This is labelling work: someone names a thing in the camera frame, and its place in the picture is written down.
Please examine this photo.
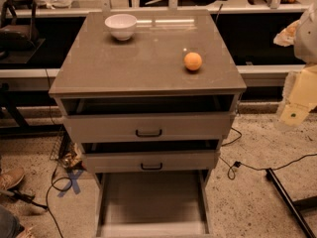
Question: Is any dark bag on shelf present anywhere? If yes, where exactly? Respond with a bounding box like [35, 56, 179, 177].
[0, 0, 45, 64]

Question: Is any black middle drawer handle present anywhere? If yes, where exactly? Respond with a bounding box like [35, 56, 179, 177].
[140, 163, 163, 171]

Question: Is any black metal stand leg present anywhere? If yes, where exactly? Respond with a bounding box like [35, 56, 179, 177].
[265, 169, 317, 238]

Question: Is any wire basket on floor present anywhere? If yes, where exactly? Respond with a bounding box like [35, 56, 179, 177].
[50, 129, 81, 170]

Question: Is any black top drawer handle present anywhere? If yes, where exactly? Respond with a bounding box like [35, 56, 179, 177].
[135, 129, 162, 138]

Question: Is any black power cable right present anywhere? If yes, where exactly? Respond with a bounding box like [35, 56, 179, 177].
[219, 126, 317, 180]

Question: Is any grey bottom drawer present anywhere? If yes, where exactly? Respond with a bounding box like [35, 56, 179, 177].
[94, 171, 212, 238]

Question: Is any grey middle drawer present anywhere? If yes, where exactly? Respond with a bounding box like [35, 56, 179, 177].
[83, 140, 220, 174]

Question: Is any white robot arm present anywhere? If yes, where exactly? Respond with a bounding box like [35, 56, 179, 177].
[273, 4, 317, 131]

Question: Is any orange fruit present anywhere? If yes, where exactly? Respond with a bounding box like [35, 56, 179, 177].
[183, 53, 202, 71]

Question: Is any white ceramic bowl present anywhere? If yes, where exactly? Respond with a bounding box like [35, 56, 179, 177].
[105, 14, 137, 41]

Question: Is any grey drawer cabinet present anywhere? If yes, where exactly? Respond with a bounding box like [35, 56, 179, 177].
[48, 9, 248, 238]

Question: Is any grey top drawer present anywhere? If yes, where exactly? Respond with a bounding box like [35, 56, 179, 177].
[63, 95, 235, 143]

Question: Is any grey drawer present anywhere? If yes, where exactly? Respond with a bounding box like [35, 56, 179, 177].
[94, 171, 212, 238]
[83, 140, 220, 174]
[63, 95, 235, 143]

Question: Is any black drawer handle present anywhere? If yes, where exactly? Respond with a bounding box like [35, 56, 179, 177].
[135, 129, 162, 138]
[140, 163, 163, 171]

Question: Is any blue jeans knee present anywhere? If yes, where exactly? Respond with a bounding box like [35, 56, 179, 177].
[0, 206, 24, 238]

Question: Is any black cable left floor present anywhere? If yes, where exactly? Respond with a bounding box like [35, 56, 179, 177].
[45, 164, 73, 238]

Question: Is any blue tape cross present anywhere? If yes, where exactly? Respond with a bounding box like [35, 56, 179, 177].
[57, 170, 83, 197]

